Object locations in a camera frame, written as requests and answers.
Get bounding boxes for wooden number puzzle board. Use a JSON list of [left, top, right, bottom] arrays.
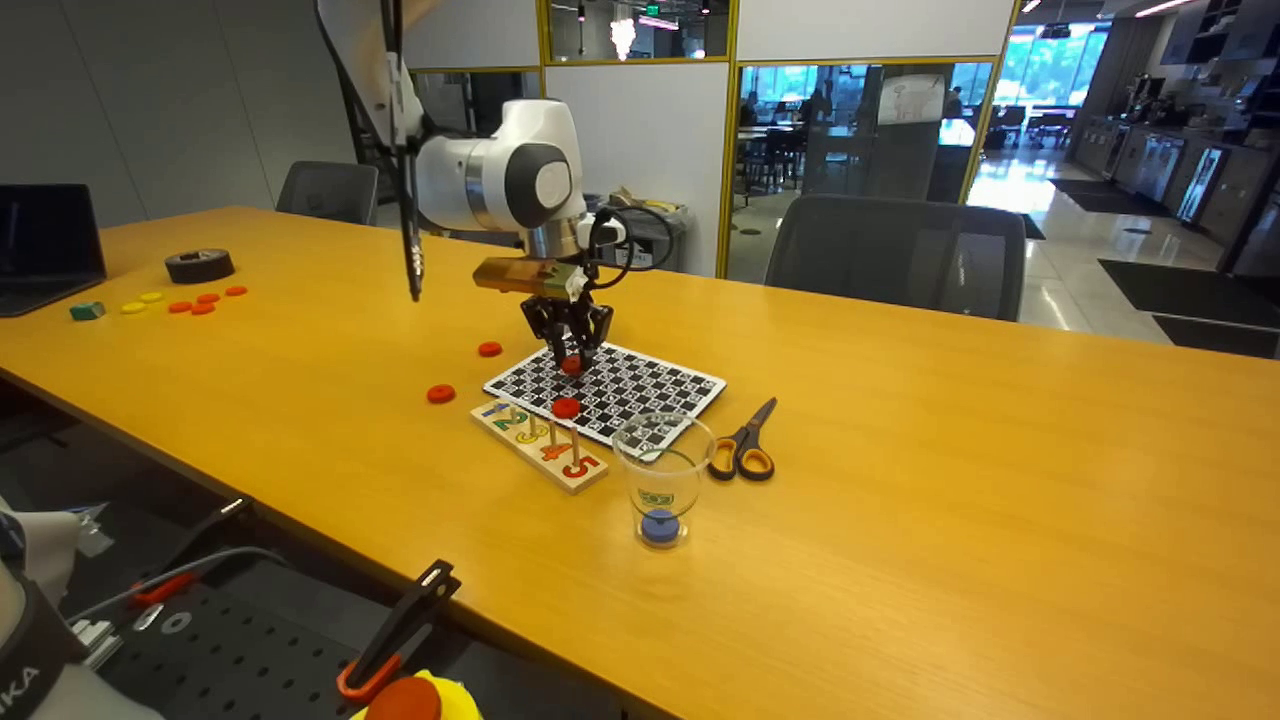
[[469, 397, 613, 495]]

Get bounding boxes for white paper sign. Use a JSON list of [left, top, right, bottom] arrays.
[[877, 69, 951, 130]]

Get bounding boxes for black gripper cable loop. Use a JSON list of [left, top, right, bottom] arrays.
[[583, 202, 646, 290]]

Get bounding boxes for black white checkerboard marker board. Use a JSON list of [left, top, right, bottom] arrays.
[[478, 337, 733, 465]]

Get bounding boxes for large grey office chair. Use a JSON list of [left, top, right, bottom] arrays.
[[765, 193, 1030, 322]]

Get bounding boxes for white partition panel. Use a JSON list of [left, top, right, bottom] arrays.
[[538, 60, 734, 281]]

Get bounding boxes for black tape roll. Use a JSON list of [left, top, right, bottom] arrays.
[[160, 244, 238, 288]]

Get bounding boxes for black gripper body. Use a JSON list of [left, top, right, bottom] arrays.
[[517, 244, 631, 337]]

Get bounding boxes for orange handled scissors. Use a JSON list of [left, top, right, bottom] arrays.
[[704, 393, 785, 487]]

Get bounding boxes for clear plastic cup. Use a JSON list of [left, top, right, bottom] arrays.
[[613, 416, 721, 553]]

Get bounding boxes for black orange bar clamp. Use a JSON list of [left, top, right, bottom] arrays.
[[331, 557, 464, 708], [123, 495, 252, 616]]

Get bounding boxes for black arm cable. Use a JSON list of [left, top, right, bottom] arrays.
[[376, 0, 433, 305]]

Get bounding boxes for grey storage bin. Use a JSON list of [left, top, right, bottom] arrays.
[[602, 186, 695, 275]]

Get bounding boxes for brown wrist camera box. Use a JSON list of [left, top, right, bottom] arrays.
[[469, 254, 551, 299]]

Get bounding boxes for black perforated breadboard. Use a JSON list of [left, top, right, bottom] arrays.
[[97, 573, 405, 720]]

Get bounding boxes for yellow emergency stop button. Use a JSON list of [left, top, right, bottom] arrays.
[[350, 666, 489, 720]]

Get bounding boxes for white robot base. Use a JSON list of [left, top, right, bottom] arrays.
[[0, 557, 87, 720]]

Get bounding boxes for thin grey cable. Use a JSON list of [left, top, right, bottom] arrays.
[[64, 541, 288, 630]]

